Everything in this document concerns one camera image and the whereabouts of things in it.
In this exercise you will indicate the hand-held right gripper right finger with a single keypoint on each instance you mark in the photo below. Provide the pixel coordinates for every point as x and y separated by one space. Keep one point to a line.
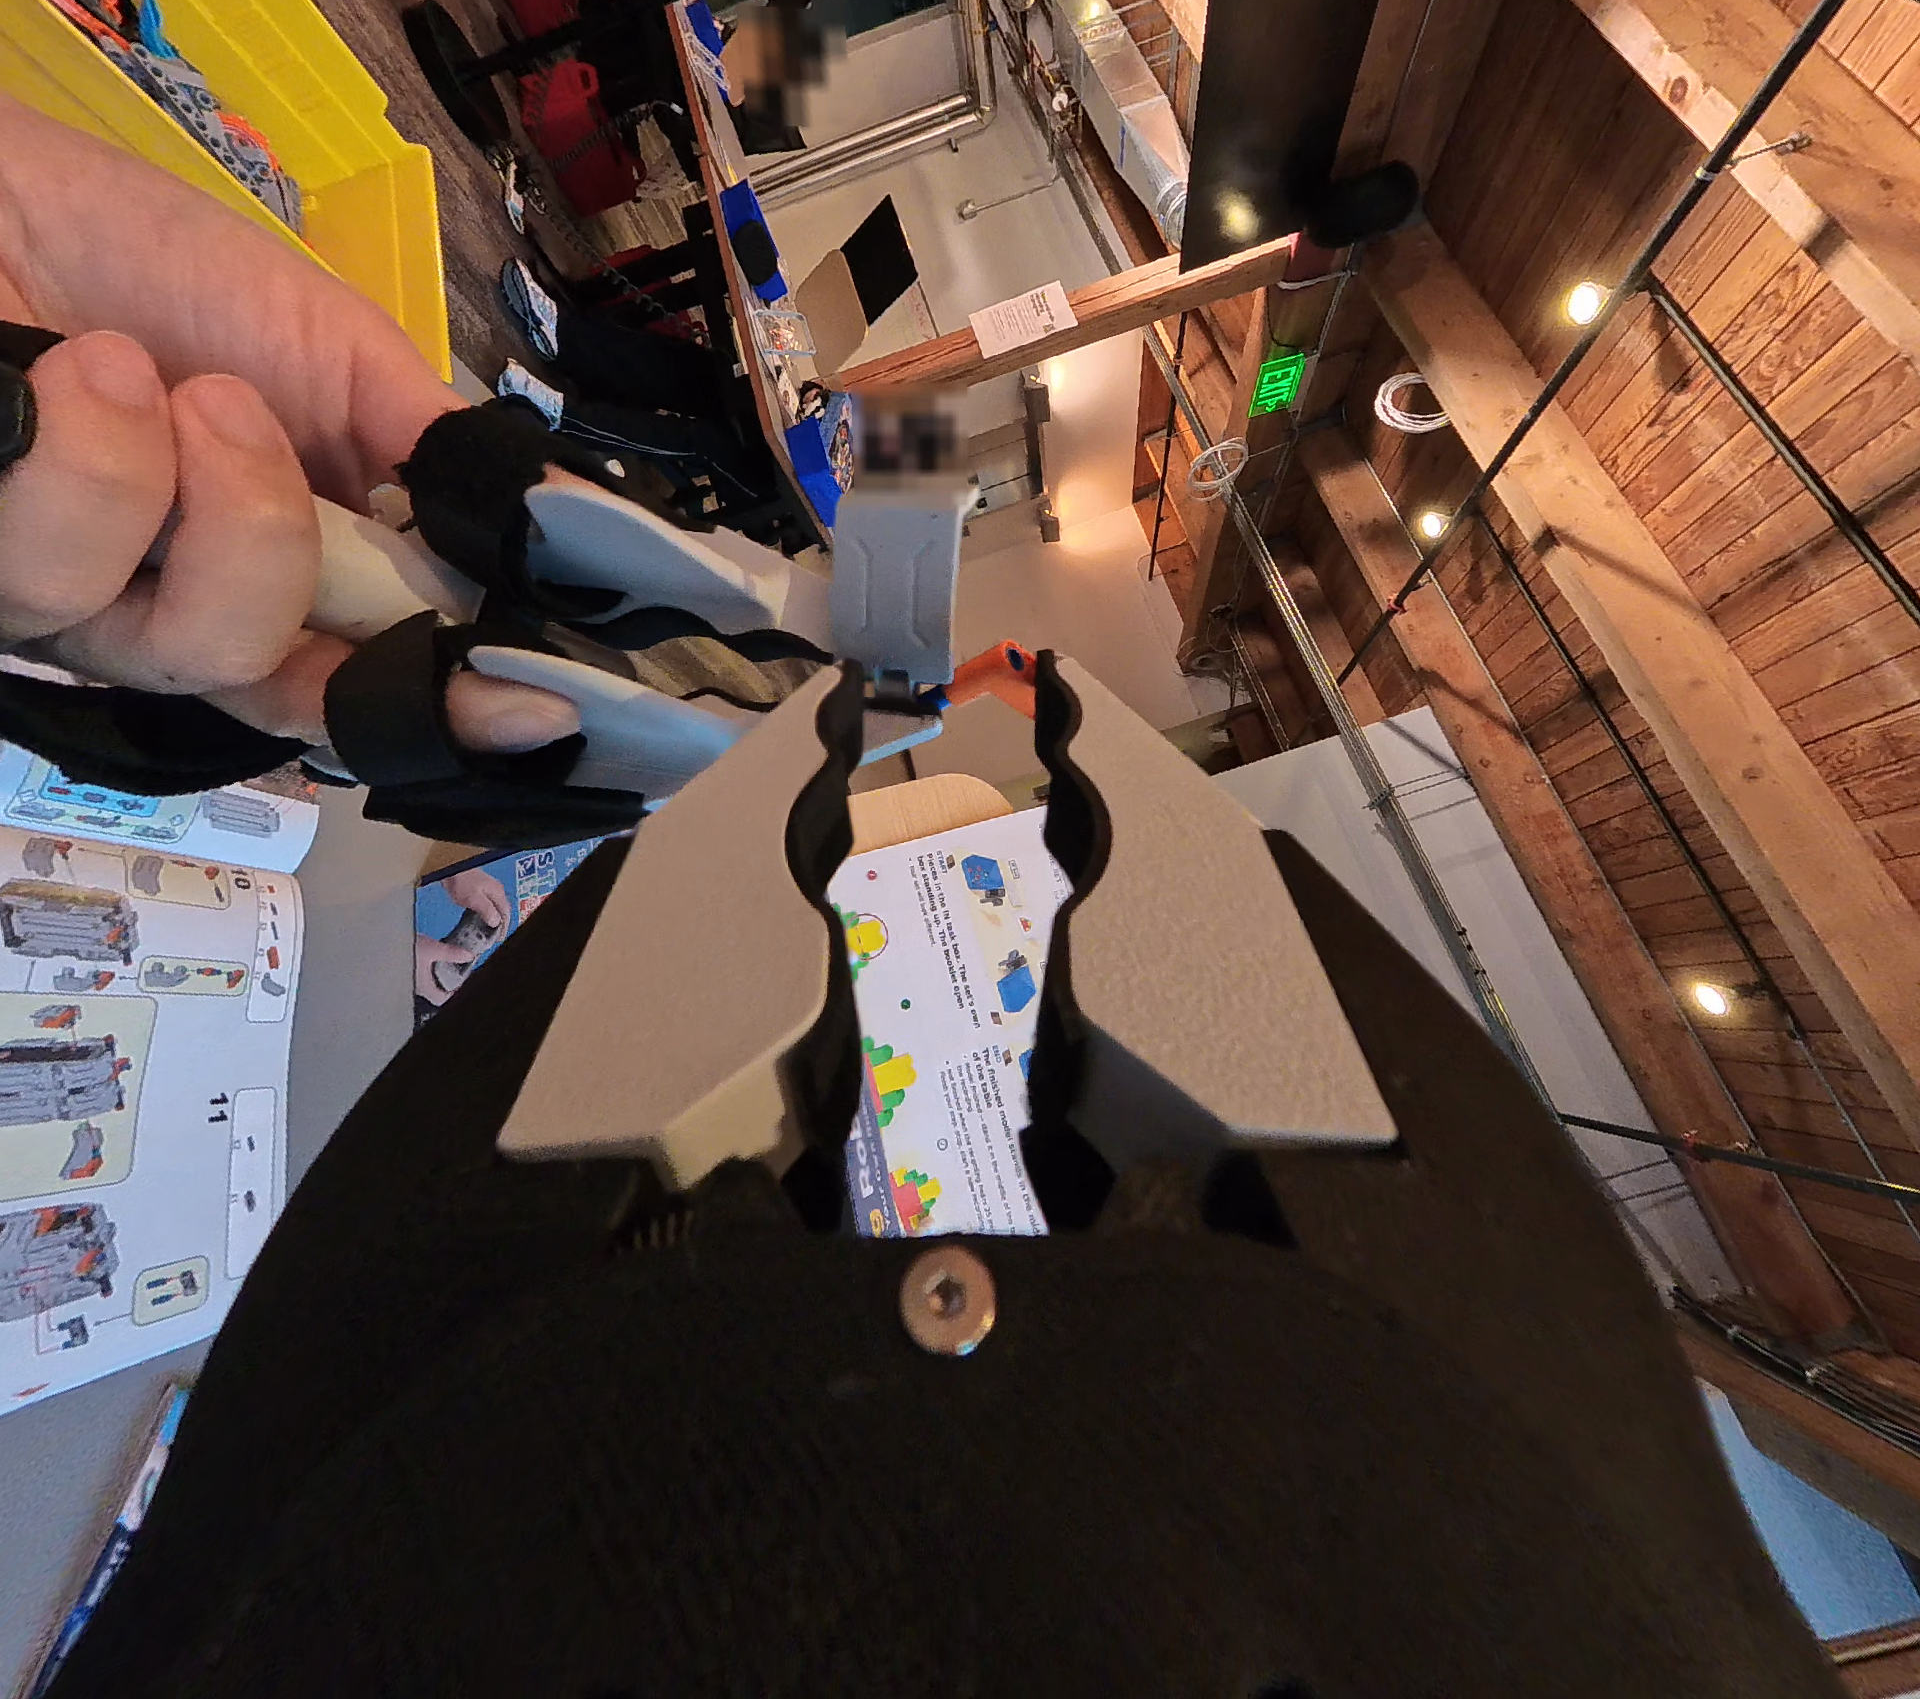
1214 980

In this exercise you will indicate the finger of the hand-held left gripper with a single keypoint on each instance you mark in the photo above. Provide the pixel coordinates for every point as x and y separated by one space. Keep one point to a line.
644 545
660 741

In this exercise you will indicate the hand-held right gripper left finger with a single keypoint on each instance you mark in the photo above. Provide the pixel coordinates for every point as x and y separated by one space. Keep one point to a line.
675 980

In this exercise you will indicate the grey toy panel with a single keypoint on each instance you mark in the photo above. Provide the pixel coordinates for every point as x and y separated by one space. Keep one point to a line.
901 575

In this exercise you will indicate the orange toy connector piece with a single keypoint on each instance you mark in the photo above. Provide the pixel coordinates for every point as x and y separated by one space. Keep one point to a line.
990 673

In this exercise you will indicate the person's left hand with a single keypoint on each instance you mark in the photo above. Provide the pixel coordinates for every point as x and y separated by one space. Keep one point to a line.
165 485

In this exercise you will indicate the blue toy robot box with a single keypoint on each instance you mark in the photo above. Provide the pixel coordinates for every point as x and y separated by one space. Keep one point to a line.
494 934

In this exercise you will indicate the blue bin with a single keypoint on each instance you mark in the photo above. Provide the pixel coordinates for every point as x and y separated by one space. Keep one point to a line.
738 215
819 469

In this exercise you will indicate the long wooden table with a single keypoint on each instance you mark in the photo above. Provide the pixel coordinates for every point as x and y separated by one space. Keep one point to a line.
758 365

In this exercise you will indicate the printed paper sheet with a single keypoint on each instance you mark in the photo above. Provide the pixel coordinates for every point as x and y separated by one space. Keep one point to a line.
944 980

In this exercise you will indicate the wood and black chair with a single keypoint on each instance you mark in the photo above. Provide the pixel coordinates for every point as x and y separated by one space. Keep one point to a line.
825 305

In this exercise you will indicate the white paper notice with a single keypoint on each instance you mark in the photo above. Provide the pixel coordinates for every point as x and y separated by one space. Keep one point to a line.
1022 319

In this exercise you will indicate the pile of toy building parts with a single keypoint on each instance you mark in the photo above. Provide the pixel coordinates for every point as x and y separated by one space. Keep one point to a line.
194 95

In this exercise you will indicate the yellow plastic bin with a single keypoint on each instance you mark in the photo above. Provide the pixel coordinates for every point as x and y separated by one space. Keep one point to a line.
300 49

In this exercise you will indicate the open instruction booklet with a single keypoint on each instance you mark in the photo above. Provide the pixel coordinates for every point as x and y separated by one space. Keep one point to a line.
120 1130

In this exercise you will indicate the green exit sign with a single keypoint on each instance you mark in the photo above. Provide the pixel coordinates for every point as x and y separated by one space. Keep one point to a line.
1280 383

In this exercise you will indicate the silver pipe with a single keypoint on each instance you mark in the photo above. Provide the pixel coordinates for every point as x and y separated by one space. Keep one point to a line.
974 19

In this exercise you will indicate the blue flat packet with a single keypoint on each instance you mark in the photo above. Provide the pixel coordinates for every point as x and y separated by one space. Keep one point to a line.
112 1550

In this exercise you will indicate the black hanging panel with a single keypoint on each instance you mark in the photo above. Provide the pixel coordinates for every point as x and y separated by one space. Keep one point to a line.
1290 49

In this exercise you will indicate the wooden post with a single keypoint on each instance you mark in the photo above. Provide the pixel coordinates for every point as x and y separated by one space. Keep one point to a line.
1154 297

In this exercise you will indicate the silver air duct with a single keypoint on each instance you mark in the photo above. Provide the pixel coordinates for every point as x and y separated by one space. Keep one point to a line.
1119 109

